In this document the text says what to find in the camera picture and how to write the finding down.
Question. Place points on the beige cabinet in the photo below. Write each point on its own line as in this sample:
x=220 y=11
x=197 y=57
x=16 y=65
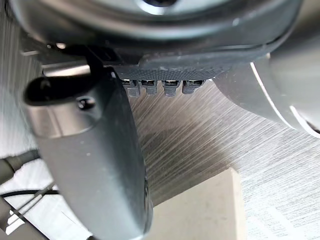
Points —
x=200 y=210

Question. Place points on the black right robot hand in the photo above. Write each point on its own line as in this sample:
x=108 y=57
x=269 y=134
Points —
x=95 y=155

